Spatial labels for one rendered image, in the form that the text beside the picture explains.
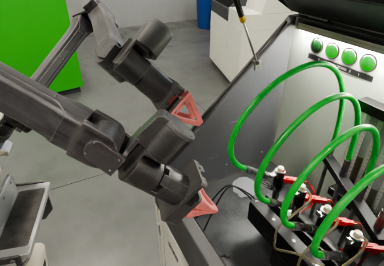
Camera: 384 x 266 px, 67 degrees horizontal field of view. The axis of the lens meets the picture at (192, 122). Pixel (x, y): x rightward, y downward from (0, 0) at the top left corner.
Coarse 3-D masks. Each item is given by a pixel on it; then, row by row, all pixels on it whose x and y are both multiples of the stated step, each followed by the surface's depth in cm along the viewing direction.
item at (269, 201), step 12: (336, 96) 62; (348, 96) 64; (312, 108) 61; (360, 108) 69; (300, 120) 60; (360, 120) 71; (288, 132) 60; (276, 144) 61; (348, 156) 78; (264, 168) 62; (348, 168) 80; (276, 204) 71
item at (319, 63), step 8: (304, 64) 65; (312, 64) 66; (320, 64) 67; (328, 64) 68; (288, 72) 64; (296, 72) 65; (336, 72) 71; (280, 80) 64; (264, 88) 64; (272, 88) 64; (344, 88) 76; (256, 96) 64; (264, 96) 64; (256, 104) 64; (344, 104) 79; (248, 112) 64; (240, 120) 64; (240, 128) 65; (336, 128) 84; (232, 136) 65; (336, 136) 86; (232, 144) 66; (232, 152) 67; (232, 160) 69; (240, 168) 72
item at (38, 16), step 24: (0, 0) 292; (24, 0) 303; (48, 0) 315; (0, 24) 300; (24, 24) 312; (48, 24) 325; (0, 48) 309; (24, 48) 322; (48, 48) 336; (24, 72) 332; (72, 72) 363
